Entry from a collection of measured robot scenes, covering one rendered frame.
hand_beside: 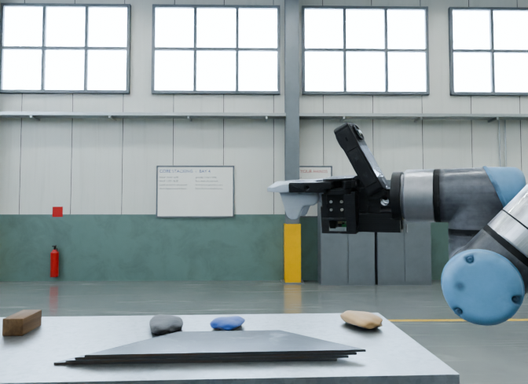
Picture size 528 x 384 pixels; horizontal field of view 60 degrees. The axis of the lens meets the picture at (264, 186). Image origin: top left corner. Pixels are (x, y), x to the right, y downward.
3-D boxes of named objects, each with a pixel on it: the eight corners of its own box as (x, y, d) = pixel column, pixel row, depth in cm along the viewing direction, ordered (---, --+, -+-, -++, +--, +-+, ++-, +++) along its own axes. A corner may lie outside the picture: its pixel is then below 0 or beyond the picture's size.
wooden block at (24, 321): (23, 335, 132) (23, 318, 132) (1, 336, 132) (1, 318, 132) (42, 325, 144) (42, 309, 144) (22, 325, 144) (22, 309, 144)
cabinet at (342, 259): (321, 285, 839) (320, 179, 848) (317, 281, 887) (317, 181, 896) (375, 285, 841) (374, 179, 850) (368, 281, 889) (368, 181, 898)
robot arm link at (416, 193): (431, 170, 61) (436, 166, 68) (396, 171, 63) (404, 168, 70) (433, 226, 61) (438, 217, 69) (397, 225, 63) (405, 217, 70)
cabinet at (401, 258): (378, 285, 841) (377, 179, 850) (372, 281, 889) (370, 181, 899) (432, 285, 843) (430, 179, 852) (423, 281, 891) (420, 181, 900)
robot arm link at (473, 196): (529, 231, 56) (526, 162, 56) (434, 229, 61) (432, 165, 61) (522, 228, 63) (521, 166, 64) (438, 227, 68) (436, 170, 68)
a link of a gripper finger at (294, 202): (262, 221, 72) (317, 221, 69) (259, 183, 72) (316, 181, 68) (269, 217, 75) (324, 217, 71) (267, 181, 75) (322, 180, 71)
